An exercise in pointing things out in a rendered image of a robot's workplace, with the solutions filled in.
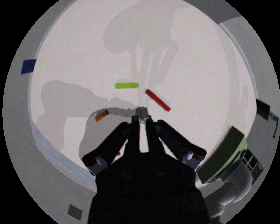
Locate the red rod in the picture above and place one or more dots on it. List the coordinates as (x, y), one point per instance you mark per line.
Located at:
(150, 93)

